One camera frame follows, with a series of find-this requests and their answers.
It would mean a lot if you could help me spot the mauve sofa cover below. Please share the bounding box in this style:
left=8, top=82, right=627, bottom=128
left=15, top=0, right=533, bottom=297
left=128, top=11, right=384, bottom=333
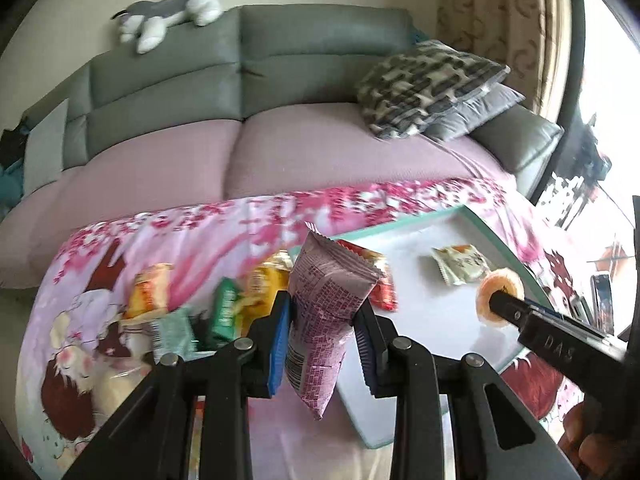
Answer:
left=0, top=102, right=518, bottom=288

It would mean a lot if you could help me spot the black white patterned cushion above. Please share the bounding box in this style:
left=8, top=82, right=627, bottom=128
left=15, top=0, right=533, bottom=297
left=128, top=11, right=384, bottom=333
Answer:
left=356, top=39, right=512, bottom=141

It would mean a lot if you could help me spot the dark green snack packet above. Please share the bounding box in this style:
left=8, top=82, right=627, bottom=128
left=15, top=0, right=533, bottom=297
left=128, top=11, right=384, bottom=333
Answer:
left=206, top=277, right=244, bottom=347

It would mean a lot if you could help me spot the round pastry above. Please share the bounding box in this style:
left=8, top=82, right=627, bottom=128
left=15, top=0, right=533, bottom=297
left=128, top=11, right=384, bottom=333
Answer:
left=474, top=268, right=525, bottom=327

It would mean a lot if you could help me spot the plain grey cushion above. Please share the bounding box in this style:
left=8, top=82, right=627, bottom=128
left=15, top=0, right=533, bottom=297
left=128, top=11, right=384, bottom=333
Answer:
left=425, top=82, right=527, bottom=142

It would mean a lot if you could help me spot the red cartoon snack packet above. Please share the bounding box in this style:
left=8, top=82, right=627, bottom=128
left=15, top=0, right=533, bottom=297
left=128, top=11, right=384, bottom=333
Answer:
left=336, top=239, right=399, bottom=312

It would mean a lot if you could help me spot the yellow bread packet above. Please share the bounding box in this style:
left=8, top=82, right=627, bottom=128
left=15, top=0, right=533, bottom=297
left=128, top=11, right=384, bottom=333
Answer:
left=239, top=251, right=296, bottom=333

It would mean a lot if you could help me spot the black metal frame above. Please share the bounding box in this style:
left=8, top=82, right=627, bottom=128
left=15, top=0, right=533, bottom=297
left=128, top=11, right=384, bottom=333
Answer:
left=575, top=112, right=613, bottom=181

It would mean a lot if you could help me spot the light grey cushion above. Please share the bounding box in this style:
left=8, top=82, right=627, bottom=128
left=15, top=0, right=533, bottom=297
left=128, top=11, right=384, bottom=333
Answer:
left=22, top=97, right=70, bottom=196

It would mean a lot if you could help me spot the white tray with teal rim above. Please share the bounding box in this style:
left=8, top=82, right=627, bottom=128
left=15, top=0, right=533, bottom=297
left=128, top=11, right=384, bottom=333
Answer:
left=327, top=204, right=553, bottom=450

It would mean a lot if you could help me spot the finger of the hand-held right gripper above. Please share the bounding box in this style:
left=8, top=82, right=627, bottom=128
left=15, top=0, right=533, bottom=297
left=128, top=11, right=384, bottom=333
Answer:
left=487, top=290, right=538, bottom=328

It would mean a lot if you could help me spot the pink printed blanket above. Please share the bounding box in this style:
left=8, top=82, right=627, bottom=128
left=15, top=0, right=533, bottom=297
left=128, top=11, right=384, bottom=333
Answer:
left=15, top=177, right=601, bottom=480

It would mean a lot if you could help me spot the pink snack packet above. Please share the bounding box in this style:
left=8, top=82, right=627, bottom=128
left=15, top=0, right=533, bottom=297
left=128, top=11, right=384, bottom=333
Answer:
left=284, top=221, right=383, bottom=421

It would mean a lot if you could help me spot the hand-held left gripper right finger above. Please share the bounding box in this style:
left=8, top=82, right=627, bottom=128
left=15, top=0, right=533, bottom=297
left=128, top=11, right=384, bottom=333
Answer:
left=354, top=300, right=583, bottom=480

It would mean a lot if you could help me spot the grey white plush toy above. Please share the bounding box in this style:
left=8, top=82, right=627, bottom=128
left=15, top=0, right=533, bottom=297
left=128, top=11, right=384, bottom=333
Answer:
left=111, top=0, right=228, bottom=55

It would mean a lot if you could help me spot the pale teal snack packet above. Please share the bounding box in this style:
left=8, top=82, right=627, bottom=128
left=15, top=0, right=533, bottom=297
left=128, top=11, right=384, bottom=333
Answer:
left=149, top=306, right=200, bottom=363

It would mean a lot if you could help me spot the orange snack packet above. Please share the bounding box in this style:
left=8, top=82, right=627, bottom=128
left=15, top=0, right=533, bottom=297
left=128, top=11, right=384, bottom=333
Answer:
left=121, top=263, right=174, bottom=322

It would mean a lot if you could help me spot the person's right hand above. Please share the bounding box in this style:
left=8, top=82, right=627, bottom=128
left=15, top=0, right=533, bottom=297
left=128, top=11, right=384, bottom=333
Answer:
left=557, top=400, right=608, bottom=480

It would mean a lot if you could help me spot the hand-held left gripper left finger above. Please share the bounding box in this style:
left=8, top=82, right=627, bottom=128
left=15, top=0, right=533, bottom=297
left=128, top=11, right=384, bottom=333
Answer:
left=62, top=291, right=293, bottom=480

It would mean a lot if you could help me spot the cream green snack packet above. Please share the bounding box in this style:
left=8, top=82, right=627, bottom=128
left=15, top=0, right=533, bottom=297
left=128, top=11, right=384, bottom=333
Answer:
left=431, top=243, right=490, bottom=287

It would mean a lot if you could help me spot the beige patterned curtain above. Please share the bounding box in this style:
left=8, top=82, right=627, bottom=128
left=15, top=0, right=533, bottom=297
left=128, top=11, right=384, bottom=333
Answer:
left=437, top=0, right=573, bottom=116

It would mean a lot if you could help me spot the grey sofa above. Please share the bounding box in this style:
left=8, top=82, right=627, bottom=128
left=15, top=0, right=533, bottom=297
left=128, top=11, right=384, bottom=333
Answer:
left=0, top=5, right=566, bottom=291

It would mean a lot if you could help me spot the dark bag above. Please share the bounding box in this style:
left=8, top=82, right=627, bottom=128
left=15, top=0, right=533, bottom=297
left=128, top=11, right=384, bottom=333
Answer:
left=0, top=119, right=28, bottom=168

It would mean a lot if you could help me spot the teal cloth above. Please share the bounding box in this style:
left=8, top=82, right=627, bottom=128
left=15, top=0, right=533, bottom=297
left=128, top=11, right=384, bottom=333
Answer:
left=0, top=157, right=26, bottom=216

